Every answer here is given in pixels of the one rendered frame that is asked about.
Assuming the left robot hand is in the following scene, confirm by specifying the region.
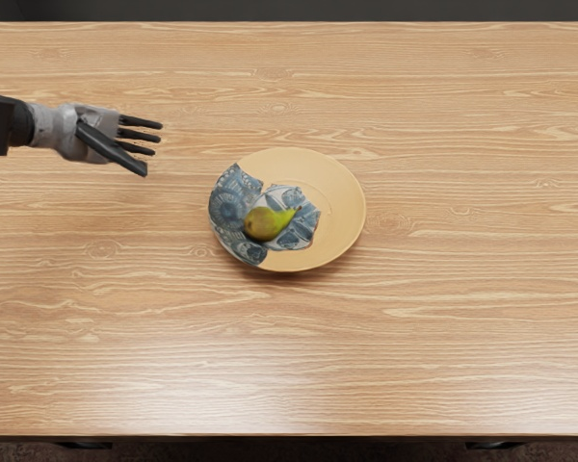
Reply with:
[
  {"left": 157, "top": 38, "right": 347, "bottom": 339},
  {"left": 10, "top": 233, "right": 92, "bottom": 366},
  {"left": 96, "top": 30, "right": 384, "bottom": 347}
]
[{"left": 29, "top": 102, "right": 164, "bottom": 179}]

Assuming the tan plate with blue pattern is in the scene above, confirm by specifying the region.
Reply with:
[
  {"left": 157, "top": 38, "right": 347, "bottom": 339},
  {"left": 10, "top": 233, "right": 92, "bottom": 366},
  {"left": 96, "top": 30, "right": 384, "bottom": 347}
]
[{"left": 207, "top": 146, "right": 367, "bottom": 273}]

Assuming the green pear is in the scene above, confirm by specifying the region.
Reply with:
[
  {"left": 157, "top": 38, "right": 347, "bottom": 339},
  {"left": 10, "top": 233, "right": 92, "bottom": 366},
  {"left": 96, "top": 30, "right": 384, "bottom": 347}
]
[{"left": 243, "top": 205, "right": 303, "bottom": 243}]

